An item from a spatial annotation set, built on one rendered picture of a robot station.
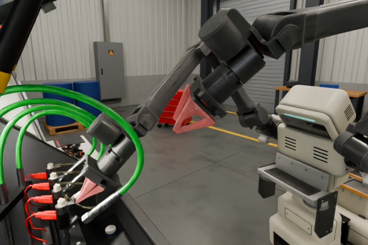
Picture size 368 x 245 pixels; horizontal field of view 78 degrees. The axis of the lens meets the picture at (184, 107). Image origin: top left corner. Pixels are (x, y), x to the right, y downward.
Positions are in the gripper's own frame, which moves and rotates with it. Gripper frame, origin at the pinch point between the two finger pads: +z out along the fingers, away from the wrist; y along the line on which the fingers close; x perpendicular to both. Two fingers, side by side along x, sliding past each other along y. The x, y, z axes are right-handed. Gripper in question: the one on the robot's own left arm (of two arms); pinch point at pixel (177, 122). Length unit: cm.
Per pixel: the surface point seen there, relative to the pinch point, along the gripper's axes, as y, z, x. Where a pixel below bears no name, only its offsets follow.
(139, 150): -0.3, 10.5, -1.0
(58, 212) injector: 0.2, 36.5, -3.3
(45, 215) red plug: -0.4, 40.3, -4.9
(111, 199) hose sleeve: 3.3, 21.9, 1.8
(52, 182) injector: -13.0, 44.2, -7.4
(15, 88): 0.8, 15.1, -26.0
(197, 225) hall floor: -106, 100, 128
